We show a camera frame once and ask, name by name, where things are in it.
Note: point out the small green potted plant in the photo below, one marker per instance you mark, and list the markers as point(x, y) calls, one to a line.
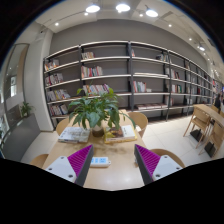
point(26, 108)

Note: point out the yellow book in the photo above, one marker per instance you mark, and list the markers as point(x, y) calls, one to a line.
point(120, 140)

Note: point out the ceiling lights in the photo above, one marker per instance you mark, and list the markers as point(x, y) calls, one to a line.
point(122, 7)

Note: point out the round-backed light wooden chair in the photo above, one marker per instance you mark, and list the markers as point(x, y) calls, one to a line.
point(140, 120)
point(39, 161)
point(61, 126)
point(170, 156)

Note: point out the person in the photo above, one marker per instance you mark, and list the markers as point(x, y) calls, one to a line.
point(218, 101)

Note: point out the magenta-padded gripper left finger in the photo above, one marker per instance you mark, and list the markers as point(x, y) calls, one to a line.
point(60, 166)

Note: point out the book with painting cover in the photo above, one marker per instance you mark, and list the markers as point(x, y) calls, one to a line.
point(125, 131)

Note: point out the grey bookshelf unit with books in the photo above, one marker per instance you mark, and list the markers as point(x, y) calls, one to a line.
point(146, 63)

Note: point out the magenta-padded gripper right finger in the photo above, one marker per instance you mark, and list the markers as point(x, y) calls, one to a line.
point(165, 165)

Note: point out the white power strip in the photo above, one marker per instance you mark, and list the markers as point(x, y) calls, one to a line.
point(100, 162)

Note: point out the green plant in white pot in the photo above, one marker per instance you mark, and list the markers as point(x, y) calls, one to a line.
point(95, 111)

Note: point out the open-framed wooden chair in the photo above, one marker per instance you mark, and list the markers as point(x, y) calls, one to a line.
point(201, 121)
point(216, 136)

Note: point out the long wooden table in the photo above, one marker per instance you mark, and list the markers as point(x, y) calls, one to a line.
point(210, 111)

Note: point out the pale grey cover book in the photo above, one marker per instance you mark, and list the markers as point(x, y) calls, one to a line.
point(74, 134)

